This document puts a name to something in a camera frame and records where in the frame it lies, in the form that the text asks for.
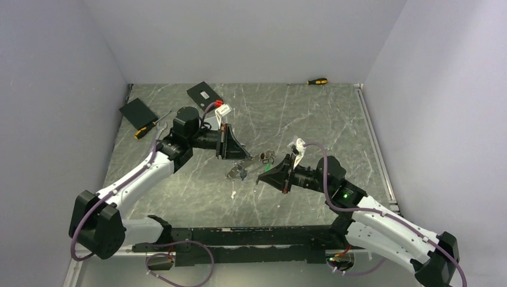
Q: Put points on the yellow black screwdriver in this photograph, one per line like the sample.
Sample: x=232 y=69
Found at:
x=144 y=130
x=315 y=82

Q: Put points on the plain black box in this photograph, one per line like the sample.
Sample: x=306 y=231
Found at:
x=138 y=114

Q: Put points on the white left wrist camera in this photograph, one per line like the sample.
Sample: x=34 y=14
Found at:
x=221 y=114

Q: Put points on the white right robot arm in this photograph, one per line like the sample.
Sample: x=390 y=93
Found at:
x=365 y=223

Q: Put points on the yellow black screwdriver left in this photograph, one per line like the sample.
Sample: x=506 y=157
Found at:
x=144 y=130

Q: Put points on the aluminium frame rail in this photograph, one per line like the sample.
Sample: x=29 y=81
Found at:
x=328 y=118

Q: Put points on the round metal keyring plate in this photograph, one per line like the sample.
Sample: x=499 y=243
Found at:
x=245 y=167

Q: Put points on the black box with label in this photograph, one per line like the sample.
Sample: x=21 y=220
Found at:
x=203 y=95

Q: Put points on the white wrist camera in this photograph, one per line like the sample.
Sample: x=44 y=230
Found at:
x=221 y=114
x=297 y=148

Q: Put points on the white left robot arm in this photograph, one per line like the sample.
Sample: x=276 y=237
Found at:
x=97 y=227

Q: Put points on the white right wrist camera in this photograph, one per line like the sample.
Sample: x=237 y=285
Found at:
x=297 y=148

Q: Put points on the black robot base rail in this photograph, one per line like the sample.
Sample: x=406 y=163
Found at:
x=312 y=244

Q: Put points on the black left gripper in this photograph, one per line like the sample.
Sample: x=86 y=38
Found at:
x=228 y=147

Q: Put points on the large silver wrench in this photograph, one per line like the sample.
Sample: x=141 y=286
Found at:
x=160 y=126

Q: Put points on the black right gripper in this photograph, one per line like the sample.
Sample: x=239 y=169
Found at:
x=278 y=177

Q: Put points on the yellow black screwdriver far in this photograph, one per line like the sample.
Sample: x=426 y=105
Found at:
x=315 y=82

